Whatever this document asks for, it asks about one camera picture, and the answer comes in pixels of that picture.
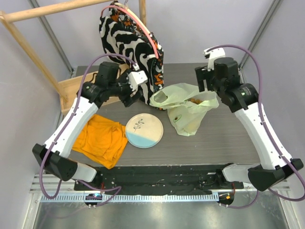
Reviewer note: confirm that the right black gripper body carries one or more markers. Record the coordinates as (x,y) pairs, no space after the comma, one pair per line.
(201,78)

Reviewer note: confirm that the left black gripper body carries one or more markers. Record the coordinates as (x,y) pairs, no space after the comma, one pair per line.
(122,88)

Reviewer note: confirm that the green avocado print plastic bag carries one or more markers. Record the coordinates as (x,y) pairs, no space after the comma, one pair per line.
(184,116)

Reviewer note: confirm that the cream and blue ceramic plate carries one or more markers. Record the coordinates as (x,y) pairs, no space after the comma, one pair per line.
(144,130)

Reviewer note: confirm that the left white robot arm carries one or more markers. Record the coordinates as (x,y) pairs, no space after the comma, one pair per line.
(53,155)

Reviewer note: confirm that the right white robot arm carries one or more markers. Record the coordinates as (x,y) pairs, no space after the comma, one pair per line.
(242,99)

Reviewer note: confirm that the zebra print tote bag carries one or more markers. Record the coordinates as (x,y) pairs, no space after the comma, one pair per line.
(122,32)

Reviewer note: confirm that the orange cloth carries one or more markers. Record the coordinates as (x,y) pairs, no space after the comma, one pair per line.
(102,141)

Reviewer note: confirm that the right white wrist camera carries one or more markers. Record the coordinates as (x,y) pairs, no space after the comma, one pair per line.
(212,55)

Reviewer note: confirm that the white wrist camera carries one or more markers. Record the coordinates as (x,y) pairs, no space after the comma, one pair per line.
(136,77)
(212,55)

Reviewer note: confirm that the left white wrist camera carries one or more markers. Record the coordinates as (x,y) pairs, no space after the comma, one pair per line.
(136,77)

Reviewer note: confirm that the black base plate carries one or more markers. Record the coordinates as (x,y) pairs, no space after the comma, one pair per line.
(165,180)

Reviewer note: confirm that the wooden rack frame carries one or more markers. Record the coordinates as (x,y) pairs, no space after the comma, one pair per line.
(8,21)

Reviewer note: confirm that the white slotted cable duct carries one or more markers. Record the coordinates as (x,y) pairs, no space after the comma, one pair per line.
(87,197)

